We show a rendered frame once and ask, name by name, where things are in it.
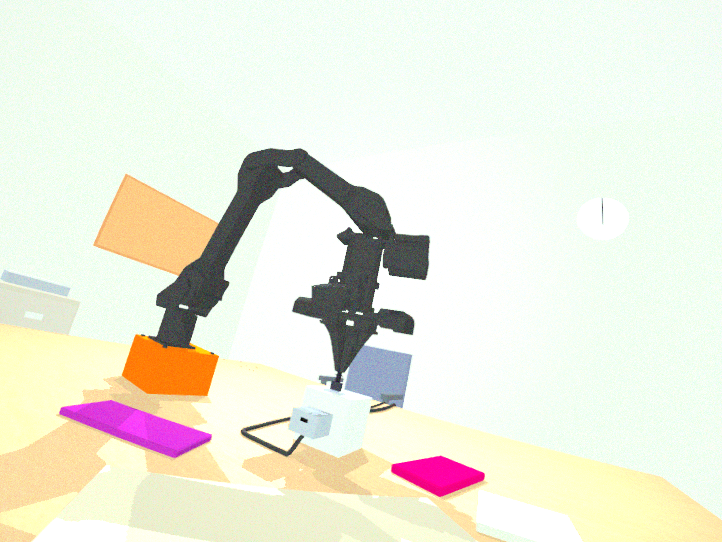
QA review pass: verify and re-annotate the magenta flat slab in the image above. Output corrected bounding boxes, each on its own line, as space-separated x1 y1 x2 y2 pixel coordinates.
59 400 212 458

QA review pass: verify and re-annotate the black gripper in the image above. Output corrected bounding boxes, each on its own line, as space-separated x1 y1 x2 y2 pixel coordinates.
292 266 415 373

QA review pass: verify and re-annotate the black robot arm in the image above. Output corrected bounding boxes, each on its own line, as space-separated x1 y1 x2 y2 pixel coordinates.
147 148 431 350

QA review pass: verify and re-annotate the hot pink rectangular block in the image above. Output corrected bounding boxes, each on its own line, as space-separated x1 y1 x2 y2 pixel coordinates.
391 456 485 497

